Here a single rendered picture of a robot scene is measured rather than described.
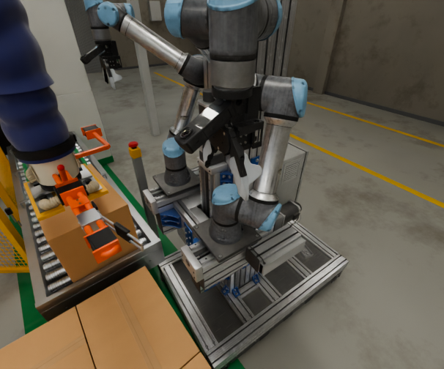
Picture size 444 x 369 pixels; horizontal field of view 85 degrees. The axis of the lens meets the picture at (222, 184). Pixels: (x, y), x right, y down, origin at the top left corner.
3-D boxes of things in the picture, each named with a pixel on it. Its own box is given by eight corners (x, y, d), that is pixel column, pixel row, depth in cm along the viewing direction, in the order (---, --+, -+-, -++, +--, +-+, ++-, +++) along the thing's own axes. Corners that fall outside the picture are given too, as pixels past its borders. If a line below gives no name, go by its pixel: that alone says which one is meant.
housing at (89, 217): (78, 225, 84) (74, 215, 81) (99, 216, 88) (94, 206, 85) (85, 236, 80) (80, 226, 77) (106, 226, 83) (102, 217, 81)
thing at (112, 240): (88, 247, 76) (83, 236, 73) (111, 235, 80) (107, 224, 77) (97, 264, 70) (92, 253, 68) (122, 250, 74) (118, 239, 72)
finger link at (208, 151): (223, 162, 59) (237, 143, 51) (202, 169, 57) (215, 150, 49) (217, 151, 60) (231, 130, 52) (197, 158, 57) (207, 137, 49)
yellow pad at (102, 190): (66, 172, 130) (62, 164, 127) (86, 165, 136) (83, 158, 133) (87, 202, 110) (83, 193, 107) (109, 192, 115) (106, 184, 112)
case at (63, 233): (50, 230, 172) (23, 185, 149) (106, 206, 194) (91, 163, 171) (76, 288, 136) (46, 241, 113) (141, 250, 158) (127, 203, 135)
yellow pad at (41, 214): (24, 186, 120) (20, 177, 117) (47, 178, 125) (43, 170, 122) (39, 222, 99) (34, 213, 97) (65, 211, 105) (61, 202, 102)
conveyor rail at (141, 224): (75, 146, 314) (69, 132, 303) (79, 144, 317) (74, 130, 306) (157, 261, 168) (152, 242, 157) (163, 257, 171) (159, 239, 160)
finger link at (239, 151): (252, 174, 43) (236, 127, 42) (245, 176, 42) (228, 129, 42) (238, 177, 47) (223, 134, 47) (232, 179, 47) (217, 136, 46)
